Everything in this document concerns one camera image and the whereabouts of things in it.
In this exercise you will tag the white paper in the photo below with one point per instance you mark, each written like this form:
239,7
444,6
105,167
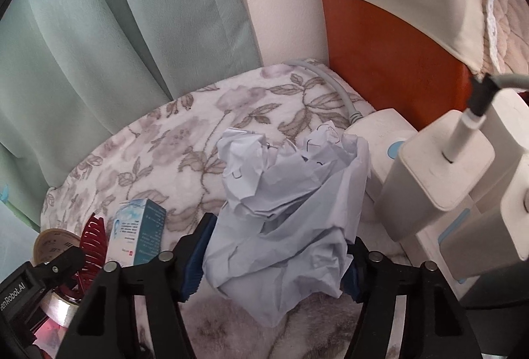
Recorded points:
281,226

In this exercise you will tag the white charger adapter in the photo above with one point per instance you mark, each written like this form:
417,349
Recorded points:
510,115
430,193
487,235

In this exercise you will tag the floral fleece blanket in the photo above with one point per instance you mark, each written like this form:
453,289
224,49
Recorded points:
165,152

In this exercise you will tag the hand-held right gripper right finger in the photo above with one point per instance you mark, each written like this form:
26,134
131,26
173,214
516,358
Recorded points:
350,285

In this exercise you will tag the orange wooden headboard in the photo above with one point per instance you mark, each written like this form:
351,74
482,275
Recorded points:
384,74

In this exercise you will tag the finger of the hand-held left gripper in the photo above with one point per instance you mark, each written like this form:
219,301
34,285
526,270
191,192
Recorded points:
62,262

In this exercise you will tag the light green curtain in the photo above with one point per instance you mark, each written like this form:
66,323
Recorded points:
103,53

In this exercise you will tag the white power strip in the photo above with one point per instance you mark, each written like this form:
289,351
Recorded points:
378,136

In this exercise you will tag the red plastic comb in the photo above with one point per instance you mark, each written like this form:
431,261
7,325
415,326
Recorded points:
93,243

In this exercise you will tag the clear tape roll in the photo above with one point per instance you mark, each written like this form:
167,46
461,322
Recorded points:
62,307

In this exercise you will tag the beige quilted blanket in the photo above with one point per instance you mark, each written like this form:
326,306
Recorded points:
510,20

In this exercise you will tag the small blue and white box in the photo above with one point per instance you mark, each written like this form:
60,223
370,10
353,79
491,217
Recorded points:
136,231

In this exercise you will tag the brown tape roll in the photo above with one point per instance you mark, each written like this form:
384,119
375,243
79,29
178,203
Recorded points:
51,243

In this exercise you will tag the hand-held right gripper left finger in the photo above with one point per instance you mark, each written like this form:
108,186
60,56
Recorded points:
197,257

